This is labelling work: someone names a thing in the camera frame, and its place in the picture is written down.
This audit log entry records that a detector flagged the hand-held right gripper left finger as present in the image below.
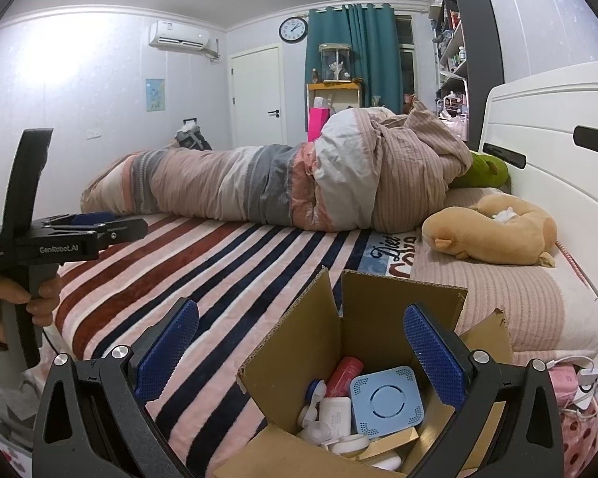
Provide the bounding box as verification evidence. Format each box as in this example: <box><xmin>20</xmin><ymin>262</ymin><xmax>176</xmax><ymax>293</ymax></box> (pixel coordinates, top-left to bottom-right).
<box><xmin>32</xmin><ymin>297</ymin><xmax>200</xmax><ymax>478</ymax></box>

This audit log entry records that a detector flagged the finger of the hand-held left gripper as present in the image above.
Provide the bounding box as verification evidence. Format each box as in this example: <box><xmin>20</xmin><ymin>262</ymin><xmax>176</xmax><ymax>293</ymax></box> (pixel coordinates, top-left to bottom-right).
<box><xmin>42</xmin><ymin>212</ymin><xmax>118</xmax><ymax>228</ymax></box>
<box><xmin>94</xmin><ymin>218</ymin><xmax>149</xmax><ymax>250</ymax></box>

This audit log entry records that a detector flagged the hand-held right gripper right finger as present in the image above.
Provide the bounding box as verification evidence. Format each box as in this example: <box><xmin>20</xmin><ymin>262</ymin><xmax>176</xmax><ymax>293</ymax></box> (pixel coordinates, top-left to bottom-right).
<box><xmin>403</xmin><ymin>303</ymin><xmax>565</xmax><ymax>478</ymax></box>

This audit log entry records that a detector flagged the blue square plastic device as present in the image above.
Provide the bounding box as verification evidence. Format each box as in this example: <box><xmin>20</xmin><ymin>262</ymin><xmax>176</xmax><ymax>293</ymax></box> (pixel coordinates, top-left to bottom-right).
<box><xmin>350</xmin><ymin>365</ymin><xmax>425</xmax><ymax>440</ymax></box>

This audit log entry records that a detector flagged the pink spray bottle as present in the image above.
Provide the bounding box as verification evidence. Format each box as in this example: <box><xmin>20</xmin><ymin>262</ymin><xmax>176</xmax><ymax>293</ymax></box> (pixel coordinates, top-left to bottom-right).
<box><xmin>325</xmin><ymin>356</ymin><xmax>364</xmax><ymax>399</ymax></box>

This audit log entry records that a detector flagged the white rectangular case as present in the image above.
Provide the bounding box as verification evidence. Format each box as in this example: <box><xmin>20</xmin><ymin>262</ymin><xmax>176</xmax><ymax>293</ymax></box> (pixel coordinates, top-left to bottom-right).
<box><xmin>320</xmin><ymin>396</ymin><xmax>354</xmax><ymax>434</ymax></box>

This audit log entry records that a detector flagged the brown cardboard box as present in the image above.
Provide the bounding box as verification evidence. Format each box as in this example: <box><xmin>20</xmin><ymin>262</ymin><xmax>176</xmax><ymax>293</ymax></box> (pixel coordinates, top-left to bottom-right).
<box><xmin>235</xmin><ymin>266</ymin><xmax>516</xmax><ymax>478</ymax></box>

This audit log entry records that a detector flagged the person's left hand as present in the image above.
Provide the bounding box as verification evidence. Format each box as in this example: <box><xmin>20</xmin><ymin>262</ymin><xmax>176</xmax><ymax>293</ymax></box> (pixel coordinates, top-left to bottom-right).
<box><xmin>0</xmin><ymin>275</ymin><xmax>63</xmax><ymax>347</ymax></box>

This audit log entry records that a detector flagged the beige striped pillow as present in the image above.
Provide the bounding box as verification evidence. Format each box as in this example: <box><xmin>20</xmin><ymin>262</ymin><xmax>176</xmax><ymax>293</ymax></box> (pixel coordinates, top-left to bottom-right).
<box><xmin>409</xmin><ymin>186</ymin><xmax>598</xmax><ymax>354</ymax></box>

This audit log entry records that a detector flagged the striped plush blanket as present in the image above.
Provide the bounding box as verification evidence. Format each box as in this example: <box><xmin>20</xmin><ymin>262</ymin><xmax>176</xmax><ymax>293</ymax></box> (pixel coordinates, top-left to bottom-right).
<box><xmin>45</xmin><ymin>212</ymin><xmax>419</xmax><ymax>478</ymax></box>

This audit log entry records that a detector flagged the grey bag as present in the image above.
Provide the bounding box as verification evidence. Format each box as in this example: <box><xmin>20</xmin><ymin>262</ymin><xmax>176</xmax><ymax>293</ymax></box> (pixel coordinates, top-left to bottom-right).
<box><xmin>174</xmin><ymin>118</ymin><xmax>212</xmax><ymax>151</ymax></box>

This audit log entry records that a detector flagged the brown plush toy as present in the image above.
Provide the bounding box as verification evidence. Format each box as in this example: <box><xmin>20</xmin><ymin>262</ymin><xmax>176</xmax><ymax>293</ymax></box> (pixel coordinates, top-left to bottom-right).
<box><xmin>421</xmin><ymin>193</ymin><xmax>559</xmax><ymax>267</ymax></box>

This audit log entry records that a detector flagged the pink pouch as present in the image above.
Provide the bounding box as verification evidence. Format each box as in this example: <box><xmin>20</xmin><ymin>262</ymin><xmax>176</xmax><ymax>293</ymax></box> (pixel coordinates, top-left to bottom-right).
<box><xmin>548</xmin><ymin>364</ymin><xmax>581</xmax><ymax>402</ymax></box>

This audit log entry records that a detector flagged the pink and grey duvet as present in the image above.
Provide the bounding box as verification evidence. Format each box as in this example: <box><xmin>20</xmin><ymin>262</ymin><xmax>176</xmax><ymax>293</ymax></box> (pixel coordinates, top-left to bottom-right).
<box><xmin>80</xmin><ymin>96</ymin><xmax>474</xmax><ymax>232</ymax></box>

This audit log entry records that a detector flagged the pink dotted cloth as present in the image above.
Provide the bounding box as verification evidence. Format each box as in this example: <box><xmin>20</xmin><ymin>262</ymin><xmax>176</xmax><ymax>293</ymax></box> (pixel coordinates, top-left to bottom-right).
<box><xmin>561</xmin><ymin>398</ymin><xmax>598</xmax><ymax>478</ymax></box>

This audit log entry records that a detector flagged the green plush toy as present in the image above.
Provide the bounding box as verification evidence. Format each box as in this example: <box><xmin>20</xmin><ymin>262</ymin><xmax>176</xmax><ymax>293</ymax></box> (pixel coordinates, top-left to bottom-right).
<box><xmin>448</xmin><ymin>151</ymin><xmax>510</xmax><ymax>190</ymax></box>

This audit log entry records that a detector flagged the white door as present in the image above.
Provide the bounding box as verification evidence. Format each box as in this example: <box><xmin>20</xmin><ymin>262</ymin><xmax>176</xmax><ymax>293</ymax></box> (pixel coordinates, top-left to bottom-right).
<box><xmin>229</xmin><ymin>46</ymin><xmax>285</xmax><ymax>149</ymax></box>

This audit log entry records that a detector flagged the white air conditioner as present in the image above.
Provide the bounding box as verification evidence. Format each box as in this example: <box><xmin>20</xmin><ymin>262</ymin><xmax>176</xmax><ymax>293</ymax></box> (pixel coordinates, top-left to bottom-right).
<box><xmin>148</xmin><ymin>21</ymin><xmax>220</xmax><ymax>61</ymax></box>

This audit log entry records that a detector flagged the pink gift bag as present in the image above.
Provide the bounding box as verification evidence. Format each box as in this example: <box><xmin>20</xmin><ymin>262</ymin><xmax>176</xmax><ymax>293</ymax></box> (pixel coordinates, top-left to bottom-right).
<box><xmin>308</xmin><ymin>107</ymin><xmax>330</xmax><ymax>143</ymax></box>

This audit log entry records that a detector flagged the yellow shelf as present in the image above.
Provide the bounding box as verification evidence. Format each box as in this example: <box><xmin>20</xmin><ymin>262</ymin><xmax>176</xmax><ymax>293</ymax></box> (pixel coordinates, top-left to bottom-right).
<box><xmin>306</xmin><ymin>81</ymin><xmax>364</xmax><ymax>110</ymax></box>

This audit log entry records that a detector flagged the white bed headboard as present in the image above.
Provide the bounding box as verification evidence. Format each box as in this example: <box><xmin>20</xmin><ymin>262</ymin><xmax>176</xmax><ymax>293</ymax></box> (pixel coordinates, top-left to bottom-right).
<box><xmin>481</xmin><ymin>80</ymin><xmax>598</xmax><ymax>310</ymax></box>

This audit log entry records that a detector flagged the glass display case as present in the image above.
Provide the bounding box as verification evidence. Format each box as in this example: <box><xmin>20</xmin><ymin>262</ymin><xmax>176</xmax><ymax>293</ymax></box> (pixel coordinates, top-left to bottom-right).
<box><xmin>319</xmin><ymin>43</ymin><xmax>352</xmax><ymax>83</ymax></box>

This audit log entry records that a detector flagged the window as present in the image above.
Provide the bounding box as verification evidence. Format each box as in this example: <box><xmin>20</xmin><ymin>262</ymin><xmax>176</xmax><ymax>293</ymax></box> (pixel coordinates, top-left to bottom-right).
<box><xmin>393</xmin><ymin>15</ymin><xmax>417</xmax><ymax>95</ymax></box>

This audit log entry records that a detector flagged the teal curtain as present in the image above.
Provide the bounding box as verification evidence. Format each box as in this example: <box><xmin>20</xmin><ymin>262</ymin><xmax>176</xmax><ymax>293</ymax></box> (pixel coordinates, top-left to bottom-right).
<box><xmin>305</xmin><ymin>3</ymin><xmax>404</xmax><ymax>110</ymax></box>

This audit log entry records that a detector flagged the dark shelving unit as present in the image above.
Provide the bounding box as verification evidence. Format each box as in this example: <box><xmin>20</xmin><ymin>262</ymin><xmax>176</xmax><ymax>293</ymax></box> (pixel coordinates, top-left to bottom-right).
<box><xmin>423</xmin><ymin>0</ymin><xmax>504</xmax><ymax>140</ymax></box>

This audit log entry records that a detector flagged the light blue wall poster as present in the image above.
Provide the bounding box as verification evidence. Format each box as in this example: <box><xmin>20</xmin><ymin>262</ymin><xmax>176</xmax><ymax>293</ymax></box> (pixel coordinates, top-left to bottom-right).
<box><xmin>146</xmin><ymin>78</ymin><xmax>166</xmax><ymax>112</ymax></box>

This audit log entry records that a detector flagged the black wall clock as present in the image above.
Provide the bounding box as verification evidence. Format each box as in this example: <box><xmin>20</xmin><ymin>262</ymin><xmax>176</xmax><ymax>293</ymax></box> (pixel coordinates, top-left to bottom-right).
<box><xmin>279</xmin><ymin>16</ymin><xmax>309</xmax><ymax>43</ymax></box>

